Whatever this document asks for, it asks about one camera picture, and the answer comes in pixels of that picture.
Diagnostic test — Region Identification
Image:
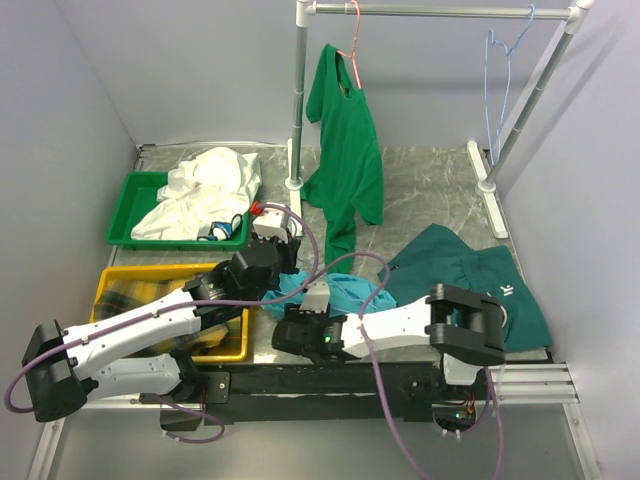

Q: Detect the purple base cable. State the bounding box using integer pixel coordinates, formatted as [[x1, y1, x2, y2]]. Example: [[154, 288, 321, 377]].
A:
[[439, 369, 501, 441], [142, 392, 227, 445]]

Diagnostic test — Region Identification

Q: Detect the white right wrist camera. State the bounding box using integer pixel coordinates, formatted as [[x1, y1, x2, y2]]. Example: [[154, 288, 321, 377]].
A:
[[300, 279, 330, 314]]

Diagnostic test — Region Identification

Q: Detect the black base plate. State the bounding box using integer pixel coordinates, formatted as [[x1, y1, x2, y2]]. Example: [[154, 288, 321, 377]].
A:
[[139, 362, 496, 434]]

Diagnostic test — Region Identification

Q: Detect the blue white small item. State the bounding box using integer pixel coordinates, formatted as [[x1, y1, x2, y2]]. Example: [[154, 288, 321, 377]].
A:
[[197, 214, 243, 241]]

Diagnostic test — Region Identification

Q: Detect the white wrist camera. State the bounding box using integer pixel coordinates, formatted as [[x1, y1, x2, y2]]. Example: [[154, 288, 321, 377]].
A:
[[300, 279, 330, 314], [250, 201, 291, 244]]

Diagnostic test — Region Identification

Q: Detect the pink wire hanger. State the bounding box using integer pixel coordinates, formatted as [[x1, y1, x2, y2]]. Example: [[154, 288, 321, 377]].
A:
[[337, 0, 362, 89]]

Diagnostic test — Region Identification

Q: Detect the green t shirt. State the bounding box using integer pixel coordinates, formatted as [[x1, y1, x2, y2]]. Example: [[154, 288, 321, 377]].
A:
[[302, 44, 384, 274]]

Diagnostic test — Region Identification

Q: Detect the light blue t shirt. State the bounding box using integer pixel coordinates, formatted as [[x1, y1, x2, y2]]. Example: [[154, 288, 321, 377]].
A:
[[262, 271, 397, 320]]

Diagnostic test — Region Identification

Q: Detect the yellow plastic bin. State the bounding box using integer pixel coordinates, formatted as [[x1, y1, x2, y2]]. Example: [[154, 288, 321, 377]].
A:
[[89, 263, 249, 364]]

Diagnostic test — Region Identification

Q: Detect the green plastic tray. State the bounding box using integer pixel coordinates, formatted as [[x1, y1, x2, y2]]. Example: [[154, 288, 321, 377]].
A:
[[106, 172, 250, 252]]

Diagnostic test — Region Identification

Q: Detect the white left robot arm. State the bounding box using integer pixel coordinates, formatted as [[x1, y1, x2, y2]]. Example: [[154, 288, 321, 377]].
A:
[[21, 236, 301, 423]]

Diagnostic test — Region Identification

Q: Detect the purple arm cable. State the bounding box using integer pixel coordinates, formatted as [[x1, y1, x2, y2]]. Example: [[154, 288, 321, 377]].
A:
[[3, 202, 321, 415], [319, 251, 505, 480]]

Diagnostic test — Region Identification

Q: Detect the yellow plaid cloth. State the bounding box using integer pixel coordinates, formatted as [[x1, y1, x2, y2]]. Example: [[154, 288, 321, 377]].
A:
[[90, 276, 242, 357]]

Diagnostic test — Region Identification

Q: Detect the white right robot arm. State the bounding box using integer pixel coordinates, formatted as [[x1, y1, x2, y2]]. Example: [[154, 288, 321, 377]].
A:
[[271, 281, 506, 399]]

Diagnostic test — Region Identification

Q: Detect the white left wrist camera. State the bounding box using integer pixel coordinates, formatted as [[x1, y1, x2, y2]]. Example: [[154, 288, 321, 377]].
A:
[[250, 201, 291, 244]]

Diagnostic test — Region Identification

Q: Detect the dark teal garment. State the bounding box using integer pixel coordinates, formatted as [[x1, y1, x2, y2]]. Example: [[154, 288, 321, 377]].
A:
[[386, 224, 552, 353]]

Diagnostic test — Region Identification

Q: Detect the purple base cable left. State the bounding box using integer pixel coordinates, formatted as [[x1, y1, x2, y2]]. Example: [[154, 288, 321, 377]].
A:
[[142, 392, 227, 445]]

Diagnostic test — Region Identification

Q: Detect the white shirt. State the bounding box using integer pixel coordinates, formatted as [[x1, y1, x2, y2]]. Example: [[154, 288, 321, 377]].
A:
[[131, 147, 261, 241]]

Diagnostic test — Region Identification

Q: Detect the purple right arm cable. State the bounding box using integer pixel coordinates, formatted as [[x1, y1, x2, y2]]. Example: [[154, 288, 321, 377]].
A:
[[319, 251, 505, 480]]

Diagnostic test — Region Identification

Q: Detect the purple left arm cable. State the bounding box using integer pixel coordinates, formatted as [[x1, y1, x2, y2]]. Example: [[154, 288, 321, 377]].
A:
[[3, 202, 321, 415]]

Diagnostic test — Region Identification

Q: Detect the grey white clothes rack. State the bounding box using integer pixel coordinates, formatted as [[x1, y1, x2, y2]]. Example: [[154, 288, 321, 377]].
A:
[[285, 1, 594, 239]]

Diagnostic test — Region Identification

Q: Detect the blue wire hanger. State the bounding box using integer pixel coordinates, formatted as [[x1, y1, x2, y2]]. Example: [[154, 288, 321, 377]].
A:
[[483, 3, 537, 167], [297, 258, 364, 304]]

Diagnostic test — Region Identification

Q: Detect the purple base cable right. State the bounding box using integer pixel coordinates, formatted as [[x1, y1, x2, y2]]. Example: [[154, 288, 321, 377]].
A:
[[439, 369, 501, 441]]

